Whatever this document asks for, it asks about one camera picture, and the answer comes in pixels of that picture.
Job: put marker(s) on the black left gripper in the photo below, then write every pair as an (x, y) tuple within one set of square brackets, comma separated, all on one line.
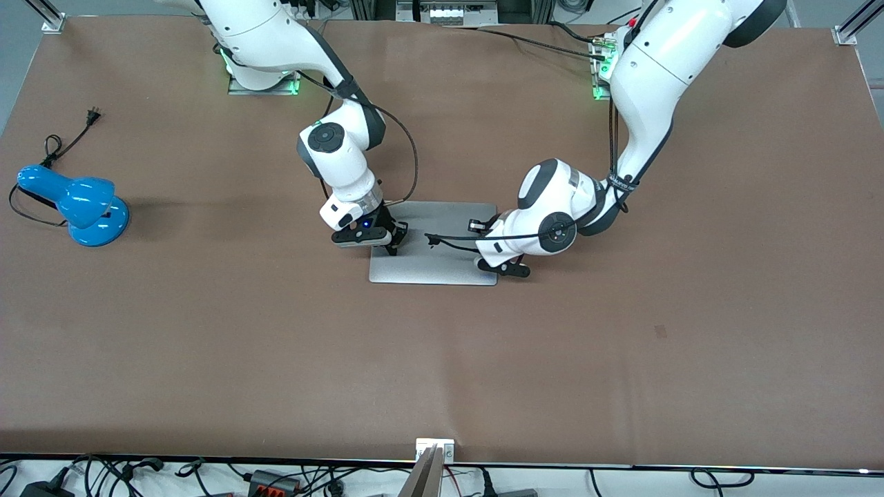
[(476, 226)]

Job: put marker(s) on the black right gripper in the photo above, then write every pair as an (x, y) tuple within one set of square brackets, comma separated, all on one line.
[(384, 221)]

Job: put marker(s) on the grey aluminium laptop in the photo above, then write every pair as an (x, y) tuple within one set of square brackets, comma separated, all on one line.
[(435, 259)]

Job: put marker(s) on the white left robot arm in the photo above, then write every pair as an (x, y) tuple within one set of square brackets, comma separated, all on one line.
[(656, 62)]

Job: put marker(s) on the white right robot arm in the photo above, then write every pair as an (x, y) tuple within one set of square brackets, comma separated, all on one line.
[(262, 27)]

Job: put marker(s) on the grey power strip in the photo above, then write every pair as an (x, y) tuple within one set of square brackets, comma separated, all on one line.
[(452, 12)]

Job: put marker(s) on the red black connector block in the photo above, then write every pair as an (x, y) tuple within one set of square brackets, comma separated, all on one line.
[(275, 482)]

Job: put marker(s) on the blue desk lamp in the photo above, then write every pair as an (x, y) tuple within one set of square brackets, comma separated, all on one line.
[(86, 207)]

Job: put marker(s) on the black power adapter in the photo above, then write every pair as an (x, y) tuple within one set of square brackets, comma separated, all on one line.
[(45, 489)]

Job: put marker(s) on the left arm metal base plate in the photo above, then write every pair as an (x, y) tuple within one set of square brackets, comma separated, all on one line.
[(599, 76)]

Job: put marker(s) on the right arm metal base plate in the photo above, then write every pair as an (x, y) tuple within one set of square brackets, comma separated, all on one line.
[(266, 86)]

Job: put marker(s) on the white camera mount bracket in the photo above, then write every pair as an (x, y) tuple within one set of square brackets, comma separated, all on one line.
[(445, 449)]

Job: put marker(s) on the grey camera mount pole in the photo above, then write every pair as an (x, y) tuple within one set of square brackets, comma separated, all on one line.
[(423, 480)]

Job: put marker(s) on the aluminium frame profile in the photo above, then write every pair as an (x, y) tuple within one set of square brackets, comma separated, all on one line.
[(50, 15), (856, 24)]

